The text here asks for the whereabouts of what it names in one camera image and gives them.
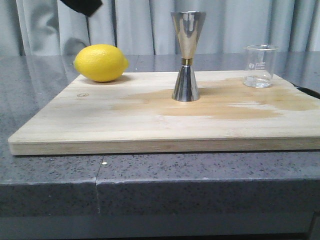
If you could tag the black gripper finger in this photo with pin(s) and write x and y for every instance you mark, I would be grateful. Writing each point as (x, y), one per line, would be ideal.
(85, 7)

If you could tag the steel double jigger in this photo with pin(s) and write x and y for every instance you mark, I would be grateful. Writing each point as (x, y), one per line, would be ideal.
(188, 27)

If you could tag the clear glass beaker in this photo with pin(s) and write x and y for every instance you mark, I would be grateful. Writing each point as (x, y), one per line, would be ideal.
(259, 66)

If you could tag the yellow lemon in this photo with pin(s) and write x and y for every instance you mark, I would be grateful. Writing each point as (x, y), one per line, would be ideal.
(101, 62)

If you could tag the grey curtain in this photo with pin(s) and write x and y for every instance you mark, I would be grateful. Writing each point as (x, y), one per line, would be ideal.
(145, 27)

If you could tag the light wooden cutting board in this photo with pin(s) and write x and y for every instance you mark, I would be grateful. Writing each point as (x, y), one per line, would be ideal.
(136, 114)

